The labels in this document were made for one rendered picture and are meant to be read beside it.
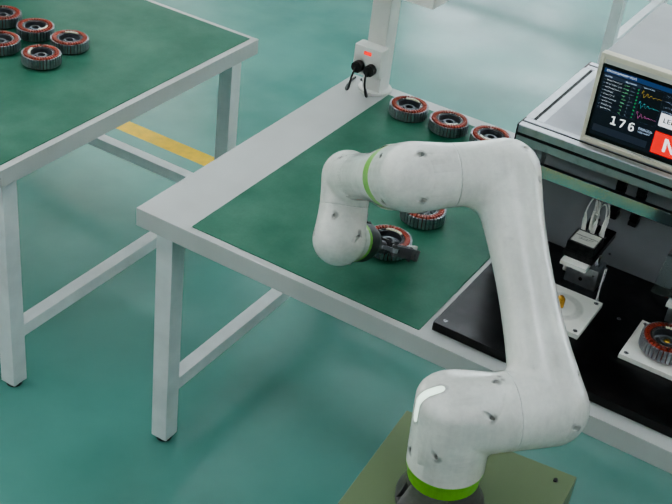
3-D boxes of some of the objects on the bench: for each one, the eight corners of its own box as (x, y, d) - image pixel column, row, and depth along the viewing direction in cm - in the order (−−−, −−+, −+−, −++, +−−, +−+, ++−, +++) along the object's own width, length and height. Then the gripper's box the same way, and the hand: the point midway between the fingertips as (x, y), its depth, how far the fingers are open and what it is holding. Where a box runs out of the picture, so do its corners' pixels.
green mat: (418, 330, 248) (419, 329, 248) (191, 227, 271) (191, 226, 271) (580, 166, 317) (580, 165, 317) (388, 95, 340) (388, 94, 340)
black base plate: (721, 461, 224) (725, 452, 222) (431, 329, 248) (433, 321, 247) (780, 342, 258) (783, 334, 257) (520, 237, 283) (522, 230, 282)
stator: (451, 229, 282) (454, 216, 280) (409, 233, 279) (411, 220, 277) (434, 205, 291) (436, 192, 289) (392, 208, 287) (394, 195, 285)
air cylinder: (593, 292, 263) (599, 272, 260) (563, 279, 266) (568, 259, 263) (601, 282, 267) (607, 262, 264) (571, 269, 270) (576, 250, 267)
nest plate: (577, 340, 247) (578, 335, 247) (513, 312, 253) (514, 308, 252) (601, 307, 258) (603, 303, 258) (540, 281, 264) (541, 277, 263)
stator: (398, 268, 266) (401, 254, 264) (355, 252, 269) (357, 238, 267) (417, 246, 274) (420, 232, 272) (375, 230, 278) (377, 217, 276)
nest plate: (685, 387, 238) (687, 382, 237) (617, 357, 244) (618, 352, 243) (707, 351, 249) (708, 346, 248) (640, 323, 255) (642, 319, 254)
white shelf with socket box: (408, 158, 310) (435, -3, 284) (293, 113, 324) (309, -44, 299) (466, 114, 336) (495, -38, 310) (357, 74, 350) (376, -74, 324)
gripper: (417, 243, 247) (442, 245, 268) (316, 206, 255) (347, 211, 276) (406, 276, 248) (432, 275, 268) (305, 238, 256) (337, 241, 276)
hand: (387, 242), depth 271 cm, fingers open, 12 cm apart
